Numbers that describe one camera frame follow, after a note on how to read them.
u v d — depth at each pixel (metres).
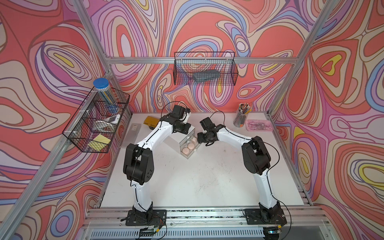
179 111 0.72
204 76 0.88
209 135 0.75
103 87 0.71
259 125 1.12
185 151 0.96
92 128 0.75
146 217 0.64
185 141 0.91
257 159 0.56
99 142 0.63
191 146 0.99
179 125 0.75
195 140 0.98
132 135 1.06
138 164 0.49
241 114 1.02
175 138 0.87
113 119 0.73
